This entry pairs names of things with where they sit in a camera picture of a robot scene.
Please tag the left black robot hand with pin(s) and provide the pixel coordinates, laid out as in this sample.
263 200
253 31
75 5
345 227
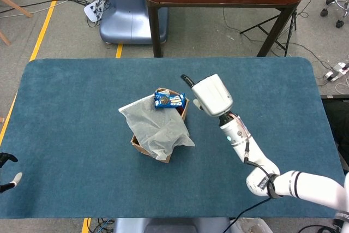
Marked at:
8 157

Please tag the black bulky object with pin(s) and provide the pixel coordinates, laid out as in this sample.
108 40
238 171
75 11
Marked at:
338 118

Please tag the grey translucent plastic bag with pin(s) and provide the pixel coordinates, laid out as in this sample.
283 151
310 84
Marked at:
155 129

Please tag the blue felt table mat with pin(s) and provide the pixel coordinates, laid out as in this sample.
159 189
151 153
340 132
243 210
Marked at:
68 107

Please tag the slanted wooden pole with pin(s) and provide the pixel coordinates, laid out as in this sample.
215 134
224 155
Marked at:
19 6

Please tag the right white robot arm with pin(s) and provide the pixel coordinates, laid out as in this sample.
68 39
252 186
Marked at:
245 145

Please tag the blue cookie snack pack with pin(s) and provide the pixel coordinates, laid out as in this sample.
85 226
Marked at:
169 101

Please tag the open brown cardboard box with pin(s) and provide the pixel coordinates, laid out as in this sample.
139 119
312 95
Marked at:
165 159

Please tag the white power strip with plugs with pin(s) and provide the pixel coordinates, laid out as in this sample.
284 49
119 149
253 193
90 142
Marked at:
92 10

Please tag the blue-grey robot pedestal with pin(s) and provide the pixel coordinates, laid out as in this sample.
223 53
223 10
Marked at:
128 20

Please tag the white floor power strip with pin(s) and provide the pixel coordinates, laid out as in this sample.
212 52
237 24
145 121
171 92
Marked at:
331 75

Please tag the black tripod stand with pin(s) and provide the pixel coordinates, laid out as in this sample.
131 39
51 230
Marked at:
259 24

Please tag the grey-blue robot torso base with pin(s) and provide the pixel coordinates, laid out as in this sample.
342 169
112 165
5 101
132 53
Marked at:
171 226

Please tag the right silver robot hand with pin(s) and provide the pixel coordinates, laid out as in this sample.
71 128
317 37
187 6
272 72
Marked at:
212 95

